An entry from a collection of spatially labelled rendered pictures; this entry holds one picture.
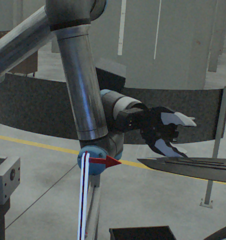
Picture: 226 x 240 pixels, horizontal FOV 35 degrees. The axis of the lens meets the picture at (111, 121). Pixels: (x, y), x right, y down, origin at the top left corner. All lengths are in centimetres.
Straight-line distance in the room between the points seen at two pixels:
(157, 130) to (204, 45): 407
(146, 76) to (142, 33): 78
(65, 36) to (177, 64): 587
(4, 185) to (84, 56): 42
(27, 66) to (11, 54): 630
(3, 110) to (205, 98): 148
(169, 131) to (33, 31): 45
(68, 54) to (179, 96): 176
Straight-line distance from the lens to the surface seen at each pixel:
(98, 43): 700
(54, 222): 261
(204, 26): 485
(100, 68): 116
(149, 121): 83
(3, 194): 102
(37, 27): 100
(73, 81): 84
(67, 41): 83
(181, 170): 56
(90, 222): 104
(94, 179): 122
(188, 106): 258
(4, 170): 102
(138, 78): 683
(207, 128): 276
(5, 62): 107
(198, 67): 489
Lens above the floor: 143
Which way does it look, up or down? 17 degrees down
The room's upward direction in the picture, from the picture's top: 5 degrees clockwise
